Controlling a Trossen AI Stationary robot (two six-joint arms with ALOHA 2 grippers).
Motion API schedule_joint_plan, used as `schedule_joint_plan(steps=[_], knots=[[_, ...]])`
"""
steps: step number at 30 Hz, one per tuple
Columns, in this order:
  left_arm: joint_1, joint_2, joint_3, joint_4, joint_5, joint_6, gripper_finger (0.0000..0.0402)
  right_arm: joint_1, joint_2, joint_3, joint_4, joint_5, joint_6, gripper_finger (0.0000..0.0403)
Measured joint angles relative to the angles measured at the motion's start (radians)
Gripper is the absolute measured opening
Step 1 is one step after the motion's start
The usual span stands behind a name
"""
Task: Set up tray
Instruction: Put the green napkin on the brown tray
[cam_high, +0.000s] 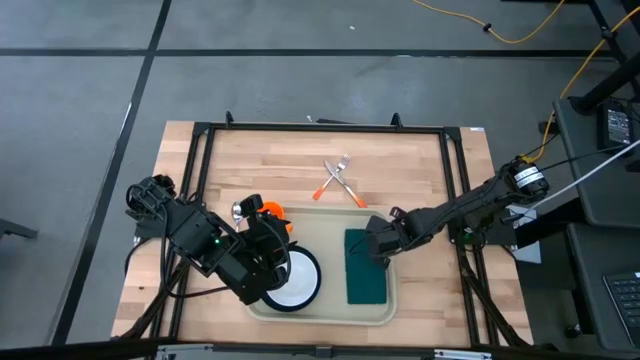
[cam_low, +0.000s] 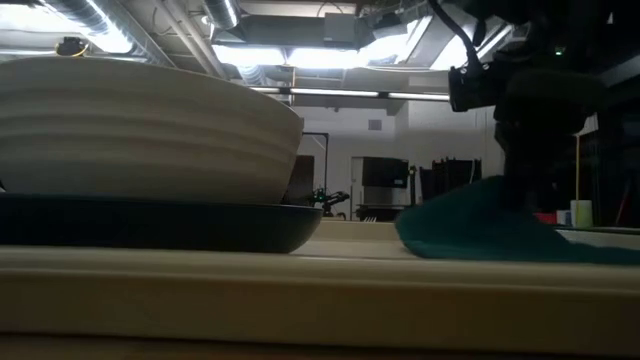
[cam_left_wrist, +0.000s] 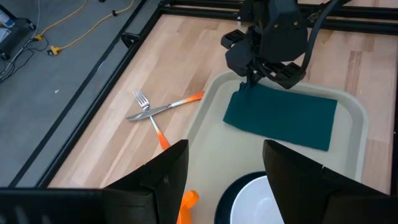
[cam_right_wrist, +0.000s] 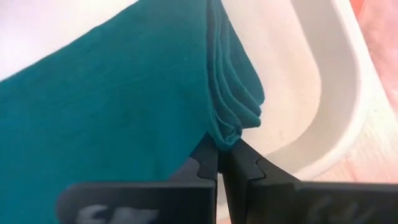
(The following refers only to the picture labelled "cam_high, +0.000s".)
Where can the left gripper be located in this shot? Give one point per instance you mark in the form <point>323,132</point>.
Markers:
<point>265,245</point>

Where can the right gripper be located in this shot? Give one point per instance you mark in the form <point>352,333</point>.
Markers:
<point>392,235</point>

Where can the silver metal spoon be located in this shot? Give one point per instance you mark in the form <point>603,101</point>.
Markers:
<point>236,211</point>

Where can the green cloth napkin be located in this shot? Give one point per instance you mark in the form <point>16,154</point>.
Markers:
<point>364,280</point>

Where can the dark blue plate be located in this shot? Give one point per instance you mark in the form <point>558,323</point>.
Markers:
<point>317,292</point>

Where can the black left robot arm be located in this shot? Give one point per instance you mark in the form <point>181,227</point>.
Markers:
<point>192,232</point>

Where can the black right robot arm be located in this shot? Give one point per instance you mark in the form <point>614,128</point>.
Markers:
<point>475,200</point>

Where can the beige plastic tray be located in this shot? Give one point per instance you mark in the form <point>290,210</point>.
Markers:
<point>330,240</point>

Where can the orange mug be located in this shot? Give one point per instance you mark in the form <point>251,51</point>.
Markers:
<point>273,209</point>

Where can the dark desk with keyboard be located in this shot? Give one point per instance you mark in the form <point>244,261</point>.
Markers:
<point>590,280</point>

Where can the white rod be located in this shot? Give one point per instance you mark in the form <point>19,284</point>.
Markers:
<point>580,179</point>

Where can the dark side desk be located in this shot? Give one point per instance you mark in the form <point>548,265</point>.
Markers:
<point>600,190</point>

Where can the black floor stand foot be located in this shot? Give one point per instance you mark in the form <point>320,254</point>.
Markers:
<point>15,229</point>

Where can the black keyboard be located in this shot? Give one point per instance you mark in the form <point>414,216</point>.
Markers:
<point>625,300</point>

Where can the black power adapter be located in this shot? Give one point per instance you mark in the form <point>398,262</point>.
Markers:
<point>616,125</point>

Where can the black stand legs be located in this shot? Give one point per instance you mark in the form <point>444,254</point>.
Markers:
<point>610,80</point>

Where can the black metal table frame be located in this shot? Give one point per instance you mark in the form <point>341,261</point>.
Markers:
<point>325,128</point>

